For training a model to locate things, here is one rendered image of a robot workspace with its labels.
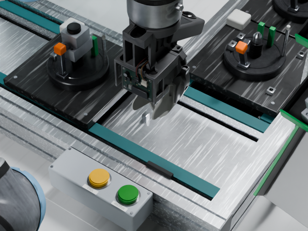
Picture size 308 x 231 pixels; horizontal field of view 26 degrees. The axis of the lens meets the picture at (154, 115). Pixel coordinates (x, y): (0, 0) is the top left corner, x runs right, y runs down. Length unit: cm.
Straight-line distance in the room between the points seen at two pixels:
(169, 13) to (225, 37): 74
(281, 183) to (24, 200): 48
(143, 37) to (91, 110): 56
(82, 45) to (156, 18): 59
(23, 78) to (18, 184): 49
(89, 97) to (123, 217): 30
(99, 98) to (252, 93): 33
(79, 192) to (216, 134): 33
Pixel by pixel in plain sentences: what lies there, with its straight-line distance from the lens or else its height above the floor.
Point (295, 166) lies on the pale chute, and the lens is 125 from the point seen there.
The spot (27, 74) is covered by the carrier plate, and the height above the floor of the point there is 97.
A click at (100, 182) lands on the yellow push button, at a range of 130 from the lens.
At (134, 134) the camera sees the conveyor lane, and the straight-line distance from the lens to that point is 145.
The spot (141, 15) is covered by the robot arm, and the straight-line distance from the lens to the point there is 88.
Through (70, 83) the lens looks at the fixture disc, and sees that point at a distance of 146.
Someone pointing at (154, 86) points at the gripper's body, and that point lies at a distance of 92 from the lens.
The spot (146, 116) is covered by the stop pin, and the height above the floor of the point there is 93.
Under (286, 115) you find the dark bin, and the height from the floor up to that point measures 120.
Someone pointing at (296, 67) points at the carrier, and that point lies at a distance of 155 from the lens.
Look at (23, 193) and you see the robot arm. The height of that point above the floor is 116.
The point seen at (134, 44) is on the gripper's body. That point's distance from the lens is 90.
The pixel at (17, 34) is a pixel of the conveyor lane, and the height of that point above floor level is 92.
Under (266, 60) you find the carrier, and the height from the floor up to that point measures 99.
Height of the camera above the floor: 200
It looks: 47 degrees down
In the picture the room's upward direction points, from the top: straight up
